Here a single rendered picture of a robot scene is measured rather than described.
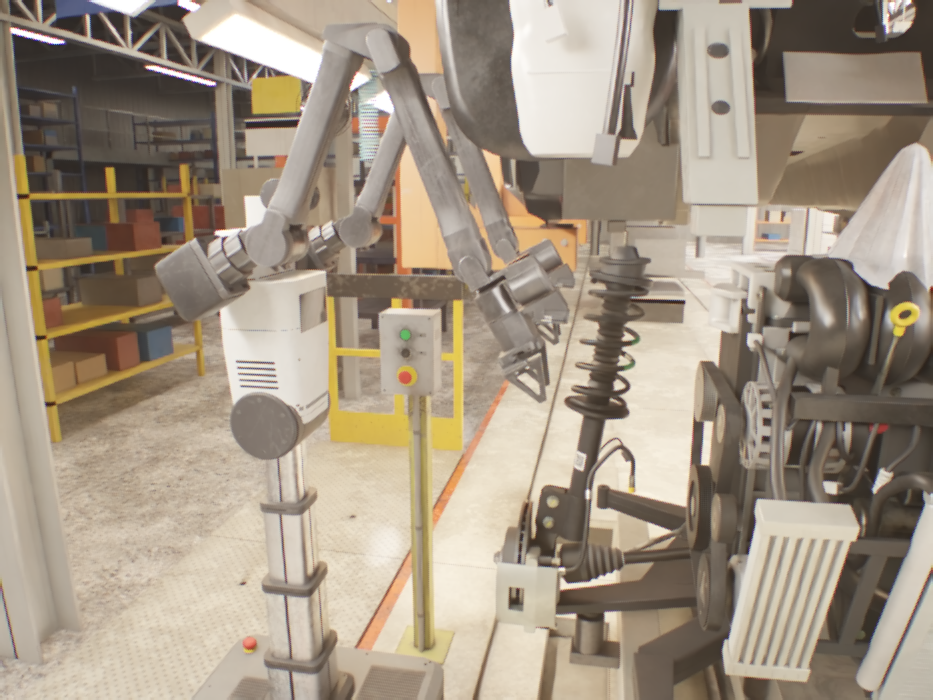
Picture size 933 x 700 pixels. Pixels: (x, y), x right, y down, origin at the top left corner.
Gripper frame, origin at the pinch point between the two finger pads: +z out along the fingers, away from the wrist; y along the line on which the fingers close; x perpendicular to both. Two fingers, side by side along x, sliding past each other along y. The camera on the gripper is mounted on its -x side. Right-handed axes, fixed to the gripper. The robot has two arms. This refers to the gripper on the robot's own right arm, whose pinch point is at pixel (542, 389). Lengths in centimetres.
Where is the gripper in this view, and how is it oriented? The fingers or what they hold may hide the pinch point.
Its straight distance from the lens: 116.0
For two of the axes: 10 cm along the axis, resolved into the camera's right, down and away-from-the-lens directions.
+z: 4.9, 8.6, 1.1
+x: -8.5, 4.5, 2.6
